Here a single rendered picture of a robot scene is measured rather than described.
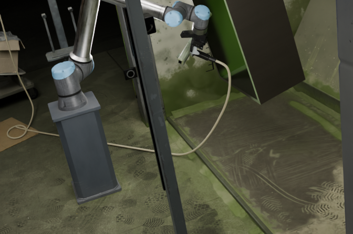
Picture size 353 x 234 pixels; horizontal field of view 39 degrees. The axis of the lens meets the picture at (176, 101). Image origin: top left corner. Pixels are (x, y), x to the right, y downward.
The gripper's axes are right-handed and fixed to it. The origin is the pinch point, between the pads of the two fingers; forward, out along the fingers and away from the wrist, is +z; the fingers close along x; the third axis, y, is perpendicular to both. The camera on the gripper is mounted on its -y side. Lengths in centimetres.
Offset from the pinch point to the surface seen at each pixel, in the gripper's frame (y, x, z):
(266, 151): 67, -9, 59
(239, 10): 20.5, 12.0, -34.7
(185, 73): -18, 50, 85
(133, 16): 0, -84, -102
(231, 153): 45, -16, 66
